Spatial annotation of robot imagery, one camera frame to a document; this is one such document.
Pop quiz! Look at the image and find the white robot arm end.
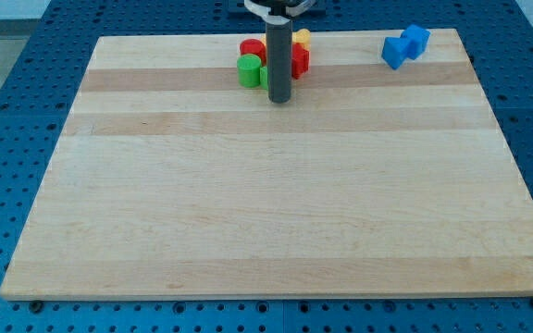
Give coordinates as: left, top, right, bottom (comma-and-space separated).
243, 0, 316, 25

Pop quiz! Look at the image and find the blue cube block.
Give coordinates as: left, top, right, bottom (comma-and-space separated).
400, 24, 431, 60

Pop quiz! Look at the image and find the green block behind tool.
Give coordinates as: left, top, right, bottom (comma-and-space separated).
259, 66, 268, 91

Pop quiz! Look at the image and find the green cylinder block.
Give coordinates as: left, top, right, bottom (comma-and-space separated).
236, 54, 262, 88

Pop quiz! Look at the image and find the wooden board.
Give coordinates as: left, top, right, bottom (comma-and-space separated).
0, 29, 533, 301

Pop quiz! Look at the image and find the red star block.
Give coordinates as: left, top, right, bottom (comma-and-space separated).
291, 43, 310, 80

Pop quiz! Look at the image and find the red cylinder block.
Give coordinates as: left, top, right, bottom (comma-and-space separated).
239, 38, 267, 66

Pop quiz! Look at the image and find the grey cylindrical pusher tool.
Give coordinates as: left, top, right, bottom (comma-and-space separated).
266, 16, 292, 104

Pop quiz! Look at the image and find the yellow block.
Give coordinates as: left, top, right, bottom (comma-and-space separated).
260, 29, 311, 51

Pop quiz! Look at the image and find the blue triangular block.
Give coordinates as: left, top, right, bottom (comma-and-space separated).
381, 37, 410, 70

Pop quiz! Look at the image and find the blue perforated table plate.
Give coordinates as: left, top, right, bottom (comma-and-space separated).
0, 0, 533, 332

